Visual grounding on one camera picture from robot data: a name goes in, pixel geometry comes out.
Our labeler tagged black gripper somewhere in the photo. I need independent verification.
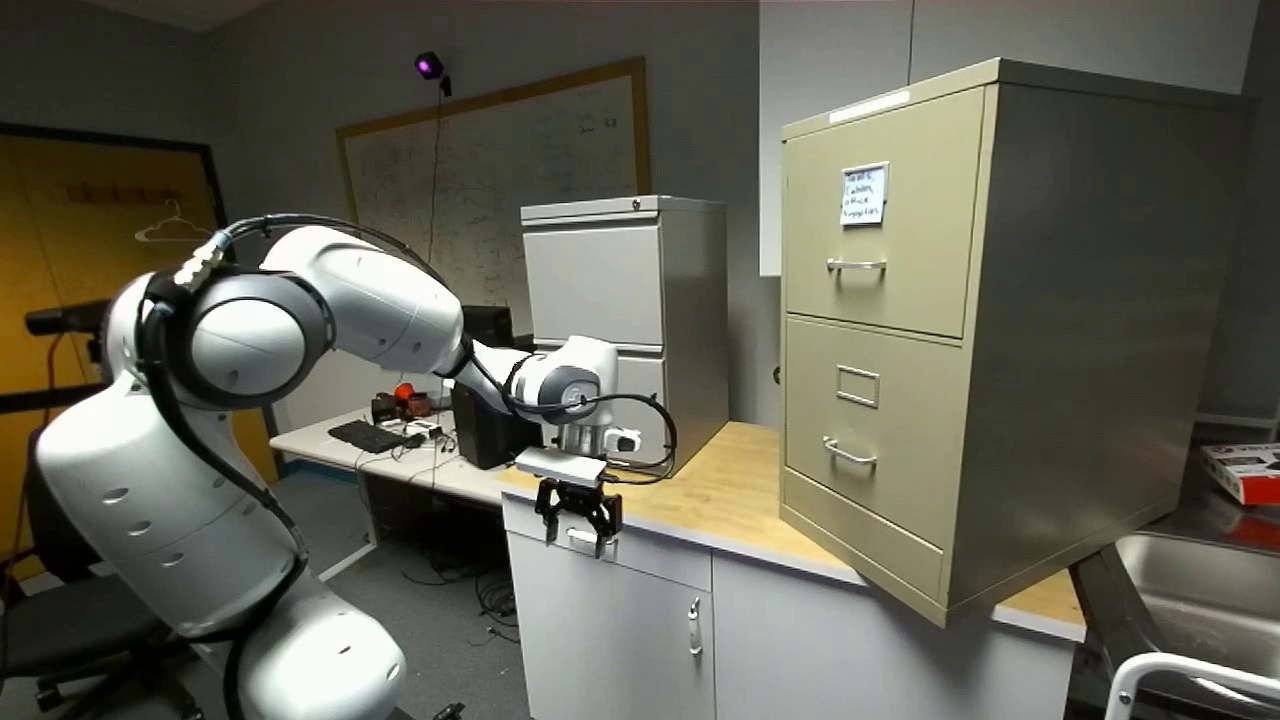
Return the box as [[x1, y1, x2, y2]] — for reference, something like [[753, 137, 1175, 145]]
[[532, 475, 628, 563]]

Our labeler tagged beige drawer with labelholder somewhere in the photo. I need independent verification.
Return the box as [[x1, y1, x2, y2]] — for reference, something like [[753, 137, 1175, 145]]
[[780, 311, 983, 551]]

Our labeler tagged grey wide cabinet drawer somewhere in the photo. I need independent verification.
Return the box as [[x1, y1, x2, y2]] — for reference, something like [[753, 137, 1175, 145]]
[[518, 219, 666, 356], [611, 349, 670, 472]]

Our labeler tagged wood-topped grey counter cabinet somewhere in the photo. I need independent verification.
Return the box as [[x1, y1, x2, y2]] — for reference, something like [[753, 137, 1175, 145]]
[[496, 414, 1093, 720]]

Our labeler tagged grey metal file cabinet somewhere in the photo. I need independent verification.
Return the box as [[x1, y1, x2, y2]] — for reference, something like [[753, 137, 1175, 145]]
[[517, 193, 731, 479]]

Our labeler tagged beige drawer with paper label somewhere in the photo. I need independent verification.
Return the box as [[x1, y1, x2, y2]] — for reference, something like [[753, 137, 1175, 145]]
[[780, 84, 1001, 339]]

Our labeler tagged beige metal file cabinet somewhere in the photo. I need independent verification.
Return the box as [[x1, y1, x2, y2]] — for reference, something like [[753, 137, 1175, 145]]
[[776, 56, 1255, 633]]

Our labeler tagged black box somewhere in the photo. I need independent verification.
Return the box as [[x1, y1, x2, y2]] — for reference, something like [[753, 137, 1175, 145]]
[[449, 369, 540, 472]]

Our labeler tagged red small object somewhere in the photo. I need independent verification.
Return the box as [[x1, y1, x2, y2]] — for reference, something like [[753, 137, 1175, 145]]
[[368, 380, 438, 423]]

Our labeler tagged black flat keyboard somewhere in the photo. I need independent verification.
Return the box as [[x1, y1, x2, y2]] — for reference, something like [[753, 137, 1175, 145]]
[[322, 414, 413, 457]]

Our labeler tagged light desk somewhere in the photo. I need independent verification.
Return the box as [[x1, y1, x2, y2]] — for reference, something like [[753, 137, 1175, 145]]
[[267, 398, 518, 511]]

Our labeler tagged wood-framed whiteboard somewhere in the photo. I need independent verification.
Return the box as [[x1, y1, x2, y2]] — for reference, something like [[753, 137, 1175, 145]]
[[330, 56, 657, 335]]

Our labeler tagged white paper label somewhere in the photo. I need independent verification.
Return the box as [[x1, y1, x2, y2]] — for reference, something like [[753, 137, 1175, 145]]
[[835, 159, 893, 230]]

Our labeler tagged black office chair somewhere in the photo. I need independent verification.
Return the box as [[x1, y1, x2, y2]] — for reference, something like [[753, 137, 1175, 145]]
[[0, 452, 212, 720]]

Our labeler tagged white curved tube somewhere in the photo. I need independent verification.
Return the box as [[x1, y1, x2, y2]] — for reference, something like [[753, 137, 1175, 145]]
[[1101, 649, 1280, 720]]

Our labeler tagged stainless steel sink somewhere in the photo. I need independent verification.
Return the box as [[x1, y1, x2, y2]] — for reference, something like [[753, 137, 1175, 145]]
[[1063, 419, 1280, 720]]

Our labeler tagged red and white box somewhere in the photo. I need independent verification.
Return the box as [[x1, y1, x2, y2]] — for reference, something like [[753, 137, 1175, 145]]
[[1194, 438, 1280, 511]]

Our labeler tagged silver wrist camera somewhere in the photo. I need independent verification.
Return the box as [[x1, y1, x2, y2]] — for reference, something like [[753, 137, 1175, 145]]
[[511, 444, 611, 487]]

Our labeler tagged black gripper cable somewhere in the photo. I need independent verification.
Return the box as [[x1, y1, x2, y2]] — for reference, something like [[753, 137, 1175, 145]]
[[578, 386, 685, 475]]

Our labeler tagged wall camera with purple light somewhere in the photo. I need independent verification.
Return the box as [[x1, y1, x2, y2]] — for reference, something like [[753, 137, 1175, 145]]
[[409, 46, 454, 100]]

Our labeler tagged black camera on stand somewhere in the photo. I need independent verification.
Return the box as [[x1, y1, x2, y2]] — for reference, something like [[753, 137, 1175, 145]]
[[18, 296, 120, 402]]

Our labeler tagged yellow board with black frame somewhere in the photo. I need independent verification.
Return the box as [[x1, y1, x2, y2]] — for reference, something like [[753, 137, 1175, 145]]
[[0, 121, 283, 563]]

